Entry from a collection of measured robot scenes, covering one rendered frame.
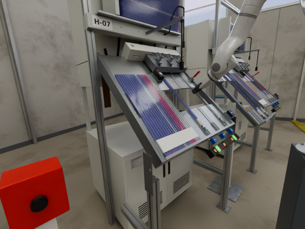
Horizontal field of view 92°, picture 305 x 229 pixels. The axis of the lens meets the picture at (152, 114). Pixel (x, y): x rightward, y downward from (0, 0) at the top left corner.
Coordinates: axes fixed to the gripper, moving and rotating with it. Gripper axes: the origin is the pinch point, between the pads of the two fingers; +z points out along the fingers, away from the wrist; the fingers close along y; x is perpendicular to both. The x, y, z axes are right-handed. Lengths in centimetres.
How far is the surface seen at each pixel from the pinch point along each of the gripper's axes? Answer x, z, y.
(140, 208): 54, 50, 51
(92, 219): 49, 90, 72
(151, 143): 25, -5, 59
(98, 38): -53, 9, 53
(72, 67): -221, 213, 7
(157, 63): -23.4, -1.0, 24.6
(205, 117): 21.5, -3.0, 12.4
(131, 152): 21, 26, 53
